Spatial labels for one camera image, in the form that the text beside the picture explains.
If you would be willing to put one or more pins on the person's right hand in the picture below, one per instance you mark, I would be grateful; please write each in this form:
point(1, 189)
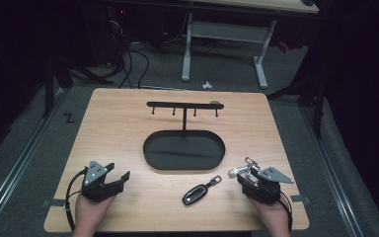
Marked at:
point(271, 217)

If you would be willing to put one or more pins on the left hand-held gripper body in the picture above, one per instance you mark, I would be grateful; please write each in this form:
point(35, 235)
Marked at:
point(96, 184)

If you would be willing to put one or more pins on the black metal stand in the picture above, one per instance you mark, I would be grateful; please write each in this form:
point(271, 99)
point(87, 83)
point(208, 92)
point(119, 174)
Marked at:
point(62, 74)
point(312, 95)

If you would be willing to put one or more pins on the metal floor rail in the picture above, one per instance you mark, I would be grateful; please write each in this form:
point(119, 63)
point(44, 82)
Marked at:
point(16, 168)
point(334, 174)

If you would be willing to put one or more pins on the black key stand with tray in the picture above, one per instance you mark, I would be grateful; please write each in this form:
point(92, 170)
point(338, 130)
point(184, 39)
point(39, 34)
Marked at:
point(184, 149)

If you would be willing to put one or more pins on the person's left hand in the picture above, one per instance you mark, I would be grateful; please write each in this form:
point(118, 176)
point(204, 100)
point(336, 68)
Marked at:
point(90, 214)

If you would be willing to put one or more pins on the white desk frame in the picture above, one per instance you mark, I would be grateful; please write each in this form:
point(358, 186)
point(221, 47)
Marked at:
point(230, 31)

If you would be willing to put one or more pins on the small white floor object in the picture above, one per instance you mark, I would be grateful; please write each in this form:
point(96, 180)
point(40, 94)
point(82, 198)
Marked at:
point(207, 85)

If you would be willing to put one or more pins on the grey tape strip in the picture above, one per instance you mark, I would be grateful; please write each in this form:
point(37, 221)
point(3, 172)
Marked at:
point(54, 202)
point(300, 198)

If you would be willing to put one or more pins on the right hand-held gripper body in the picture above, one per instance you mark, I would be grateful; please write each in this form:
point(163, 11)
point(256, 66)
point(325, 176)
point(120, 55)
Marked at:
point(266, 187)

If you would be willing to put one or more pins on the black car key fob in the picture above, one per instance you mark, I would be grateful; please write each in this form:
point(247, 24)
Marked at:
point(198, 192)

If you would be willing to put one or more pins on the black tape mark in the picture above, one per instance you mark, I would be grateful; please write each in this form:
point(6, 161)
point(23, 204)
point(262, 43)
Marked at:
point(69, 118)

